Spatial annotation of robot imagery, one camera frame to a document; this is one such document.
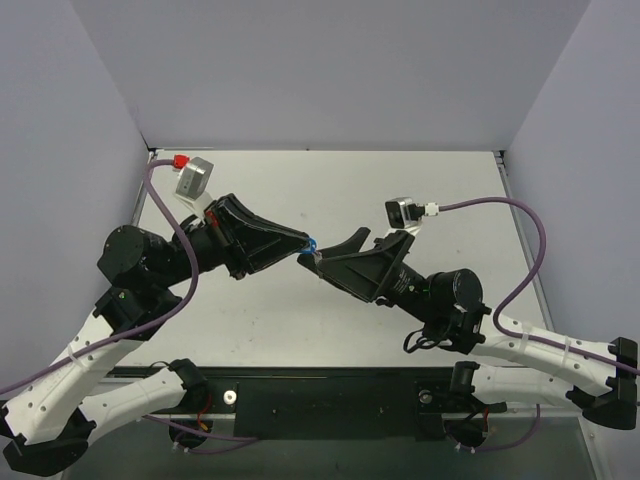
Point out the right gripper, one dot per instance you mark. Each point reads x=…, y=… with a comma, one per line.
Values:
x=391, y=267

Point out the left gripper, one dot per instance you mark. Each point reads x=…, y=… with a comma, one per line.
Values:
x=228, y=237

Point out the blue key tag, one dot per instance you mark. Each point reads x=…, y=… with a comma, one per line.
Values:
x=310, y=248

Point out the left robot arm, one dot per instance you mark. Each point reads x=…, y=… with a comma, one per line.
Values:
x=55, y=419

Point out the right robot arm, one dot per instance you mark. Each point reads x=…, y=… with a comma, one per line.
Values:
x=512, y=360

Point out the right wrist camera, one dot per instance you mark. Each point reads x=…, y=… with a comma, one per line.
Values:
x=404, y=215

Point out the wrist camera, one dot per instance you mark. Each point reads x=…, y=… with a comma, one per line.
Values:
x=404, y=215
x=193, y=177

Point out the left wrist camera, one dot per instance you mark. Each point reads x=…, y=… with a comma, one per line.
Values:
x=193, y=177

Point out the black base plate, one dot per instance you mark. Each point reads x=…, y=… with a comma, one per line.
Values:
x=305, y=403

